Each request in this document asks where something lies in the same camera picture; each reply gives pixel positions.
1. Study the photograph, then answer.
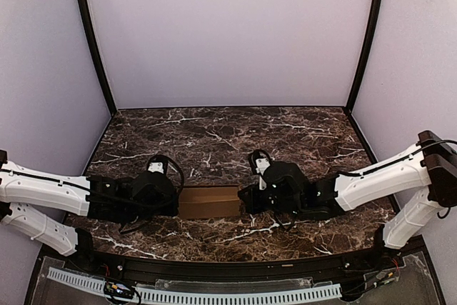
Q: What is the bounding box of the brown cardboard box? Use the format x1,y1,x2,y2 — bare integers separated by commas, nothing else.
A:
178,186,241,219

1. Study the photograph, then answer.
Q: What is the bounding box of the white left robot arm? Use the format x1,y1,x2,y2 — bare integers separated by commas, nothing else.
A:
1,151,184,256

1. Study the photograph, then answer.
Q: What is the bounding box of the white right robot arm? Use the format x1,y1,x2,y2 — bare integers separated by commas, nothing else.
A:
238,131,456,251

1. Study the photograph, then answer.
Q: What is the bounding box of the left green circuit board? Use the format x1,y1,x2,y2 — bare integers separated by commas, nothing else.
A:
104,281,135,299

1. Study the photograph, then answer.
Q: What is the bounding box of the green circuit board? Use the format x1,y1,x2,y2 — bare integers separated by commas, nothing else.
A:
365,269,400,288
104,281,135,299

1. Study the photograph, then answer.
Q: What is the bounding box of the right green circuit board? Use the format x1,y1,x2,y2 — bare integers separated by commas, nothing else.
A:
365,269,400,288

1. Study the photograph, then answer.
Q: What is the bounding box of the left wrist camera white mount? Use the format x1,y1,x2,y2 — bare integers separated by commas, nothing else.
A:
146,154,171,175

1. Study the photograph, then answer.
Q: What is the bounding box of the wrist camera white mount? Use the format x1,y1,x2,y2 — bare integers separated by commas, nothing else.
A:
146,154,171,175
248,149,272,191

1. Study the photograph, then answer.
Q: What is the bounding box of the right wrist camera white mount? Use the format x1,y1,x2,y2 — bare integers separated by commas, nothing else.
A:
248,149,272,191

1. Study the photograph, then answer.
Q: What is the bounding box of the white slotted cable duct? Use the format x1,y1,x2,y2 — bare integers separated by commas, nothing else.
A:
47,267,342,304

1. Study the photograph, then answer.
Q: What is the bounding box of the black curved front rail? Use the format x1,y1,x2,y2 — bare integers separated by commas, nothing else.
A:
39,228,429,301

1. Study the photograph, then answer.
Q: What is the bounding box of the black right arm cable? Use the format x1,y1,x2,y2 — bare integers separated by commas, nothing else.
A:
335,139,457,219

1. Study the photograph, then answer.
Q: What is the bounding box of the black left corner post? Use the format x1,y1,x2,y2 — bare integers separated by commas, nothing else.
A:
77,0,117,117

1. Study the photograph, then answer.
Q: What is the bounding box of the black corner post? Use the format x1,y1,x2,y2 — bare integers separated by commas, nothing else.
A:
344,0,382,116
77,0,117,117

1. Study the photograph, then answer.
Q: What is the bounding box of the black right corner post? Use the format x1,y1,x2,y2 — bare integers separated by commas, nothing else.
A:
344,0,382,116

